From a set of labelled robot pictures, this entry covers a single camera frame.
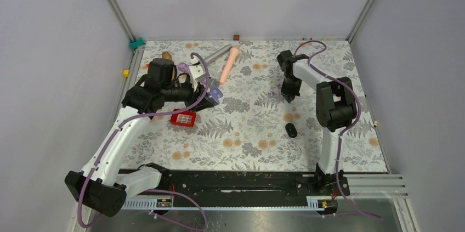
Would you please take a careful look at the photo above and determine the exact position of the black earbud charging case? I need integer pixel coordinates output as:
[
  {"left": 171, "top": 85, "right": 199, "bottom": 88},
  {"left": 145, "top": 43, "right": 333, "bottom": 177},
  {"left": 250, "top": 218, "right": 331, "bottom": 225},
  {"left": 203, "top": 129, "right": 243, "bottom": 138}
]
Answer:
[{"left": 285, "top": 123, "right": 298, "bottom": 138}]

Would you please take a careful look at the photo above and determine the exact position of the pink toy microphone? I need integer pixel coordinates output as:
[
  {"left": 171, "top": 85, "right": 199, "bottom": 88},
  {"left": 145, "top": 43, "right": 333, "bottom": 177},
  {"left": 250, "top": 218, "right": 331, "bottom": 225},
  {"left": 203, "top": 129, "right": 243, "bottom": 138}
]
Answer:
[{"left": 219, "top": 46, "right": 240, "bottom": 84}]

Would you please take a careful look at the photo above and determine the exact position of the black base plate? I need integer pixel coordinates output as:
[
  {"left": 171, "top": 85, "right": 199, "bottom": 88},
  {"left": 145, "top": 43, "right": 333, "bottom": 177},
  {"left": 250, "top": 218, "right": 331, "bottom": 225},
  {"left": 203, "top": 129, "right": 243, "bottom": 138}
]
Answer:
[{"left": 120, "top": 169, "right": 351, "bottom": 208}]

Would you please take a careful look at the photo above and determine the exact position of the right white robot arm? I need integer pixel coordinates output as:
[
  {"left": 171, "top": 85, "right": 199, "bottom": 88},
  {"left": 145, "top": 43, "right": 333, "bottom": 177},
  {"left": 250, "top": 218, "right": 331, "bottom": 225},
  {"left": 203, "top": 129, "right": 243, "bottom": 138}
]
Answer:
[{"left": 276, "top": 50, "right": 359, "bottom": 196}]

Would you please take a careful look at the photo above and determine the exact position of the purple glitter microphone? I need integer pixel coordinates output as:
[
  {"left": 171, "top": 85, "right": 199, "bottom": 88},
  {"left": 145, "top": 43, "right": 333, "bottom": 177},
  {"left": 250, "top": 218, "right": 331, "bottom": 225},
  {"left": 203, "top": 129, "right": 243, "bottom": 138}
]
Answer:
[{"left": 178, "top": 63, "right": 189, "bottom": 73}]

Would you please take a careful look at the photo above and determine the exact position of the red lego brick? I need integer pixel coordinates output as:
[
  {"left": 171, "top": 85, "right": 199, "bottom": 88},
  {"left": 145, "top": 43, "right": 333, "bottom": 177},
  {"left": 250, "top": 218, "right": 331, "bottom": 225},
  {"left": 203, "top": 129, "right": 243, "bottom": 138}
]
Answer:
[{"left": 170, "top": 111, "right": 197, "bottom": 128}]

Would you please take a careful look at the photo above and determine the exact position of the floral patterned mat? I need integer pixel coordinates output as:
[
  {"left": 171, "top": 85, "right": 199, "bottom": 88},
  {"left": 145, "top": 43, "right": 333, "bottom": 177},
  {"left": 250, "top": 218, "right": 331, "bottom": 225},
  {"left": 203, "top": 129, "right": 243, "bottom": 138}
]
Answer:
[{"left": 122, "top": 41, "right": 388, "bottom": 173}]

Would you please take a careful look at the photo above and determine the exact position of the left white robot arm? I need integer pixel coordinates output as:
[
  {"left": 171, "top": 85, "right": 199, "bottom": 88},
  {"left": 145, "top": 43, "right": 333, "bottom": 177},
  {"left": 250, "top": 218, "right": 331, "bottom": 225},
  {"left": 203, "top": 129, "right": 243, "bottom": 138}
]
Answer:
[{"left": 65, "top": 55, "right": 210, "bottom": 217}]

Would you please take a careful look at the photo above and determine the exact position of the teal corner clip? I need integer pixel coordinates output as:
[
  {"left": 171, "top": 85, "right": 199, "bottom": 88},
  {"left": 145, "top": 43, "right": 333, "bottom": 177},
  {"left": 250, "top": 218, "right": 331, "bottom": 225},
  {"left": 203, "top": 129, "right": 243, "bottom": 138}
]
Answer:
[{"left": 129, "top": 37, "right": 145, "bottom": 50}]

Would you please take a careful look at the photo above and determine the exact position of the brown toy microphone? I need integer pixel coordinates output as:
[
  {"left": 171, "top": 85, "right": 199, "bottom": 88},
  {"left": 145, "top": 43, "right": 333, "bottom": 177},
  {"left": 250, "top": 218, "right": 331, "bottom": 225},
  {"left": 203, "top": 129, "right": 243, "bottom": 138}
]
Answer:
[{"left": 161, "top": 51, "right": 177, "bottom": 80}]

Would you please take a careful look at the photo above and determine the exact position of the lilac oval earbud case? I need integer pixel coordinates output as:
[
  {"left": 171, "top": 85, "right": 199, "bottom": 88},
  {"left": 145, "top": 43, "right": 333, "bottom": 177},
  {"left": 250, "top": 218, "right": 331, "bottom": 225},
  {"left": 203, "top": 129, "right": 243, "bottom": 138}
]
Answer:
[{"left": 207, "top": 87, "right": 224, "bottom": 106}]

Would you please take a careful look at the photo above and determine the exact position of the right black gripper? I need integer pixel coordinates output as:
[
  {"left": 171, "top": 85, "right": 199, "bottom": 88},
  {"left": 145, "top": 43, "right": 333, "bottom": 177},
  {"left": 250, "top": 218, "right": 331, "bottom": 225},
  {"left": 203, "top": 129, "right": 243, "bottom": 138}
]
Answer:
[{"left": 281, "top": 75, "right": 302, "bottom": 103}]

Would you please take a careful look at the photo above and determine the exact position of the silver grey microphone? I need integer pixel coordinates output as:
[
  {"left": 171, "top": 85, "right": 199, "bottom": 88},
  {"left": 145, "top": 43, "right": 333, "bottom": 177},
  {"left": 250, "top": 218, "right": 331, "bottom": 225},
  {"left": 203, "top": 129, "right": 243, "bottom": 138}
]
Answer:
[{"left": 204, "top": 44, "right": 233, "bottom": 66}]

